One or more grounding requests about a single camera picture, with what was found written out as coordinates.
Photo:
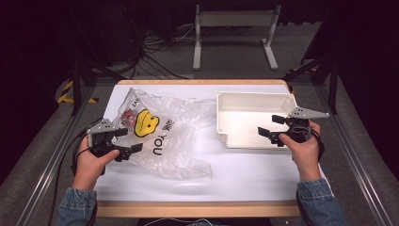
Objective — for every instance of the black metal stand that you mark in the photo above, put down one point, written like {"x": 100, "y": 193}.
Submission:
{"x": 333, "y": 84}
{"x": 76, "y": 88}

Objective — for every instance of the aluminium floor rail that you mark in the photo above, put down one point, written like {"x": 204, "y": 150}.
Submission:
{"x": 47, "y": 175}
{"x": 357, "y": 175}

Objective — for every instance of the clear plastic bag yellow face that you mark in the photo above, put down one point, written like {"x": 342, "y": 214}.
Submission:
{"x": 178, "y": 135}

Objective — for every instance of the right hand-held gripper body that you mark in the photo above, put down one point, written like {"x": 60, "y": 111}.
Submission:
{"x": 306, "y": 113}

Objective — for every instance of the white metal stand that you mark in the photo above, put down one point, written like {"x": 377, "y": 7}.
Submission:
{"x": 235, "y": 19}

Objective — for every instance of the wooden table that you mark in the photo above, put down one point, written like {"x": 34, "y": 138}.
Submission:
{"x": 194, "y": 209}

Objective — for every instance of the person's right hand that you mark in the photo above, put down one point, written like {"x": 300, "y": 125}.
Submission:
{"x": 306, "y": 157}

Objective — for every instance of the white plastic bin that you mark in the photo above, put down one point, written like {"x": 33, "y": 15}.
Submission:
{"x": 247, "y": 125}

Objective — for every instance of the person's left hand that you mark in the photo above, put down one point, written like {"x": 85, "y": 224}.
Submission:
{"x": 89, "y": 169}

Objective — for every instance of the small red round item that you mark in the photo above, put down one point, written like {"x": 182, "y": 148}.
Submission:
{"x": 128, "y": 117}

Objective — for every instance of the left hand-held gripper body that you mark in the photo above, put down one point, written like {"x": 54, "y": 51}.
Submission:
{"x": 101, "y": 127}

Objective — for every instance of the white table sheet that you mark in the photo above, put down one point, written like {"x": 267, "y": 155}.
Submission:
{"x": 244, "y": 179}

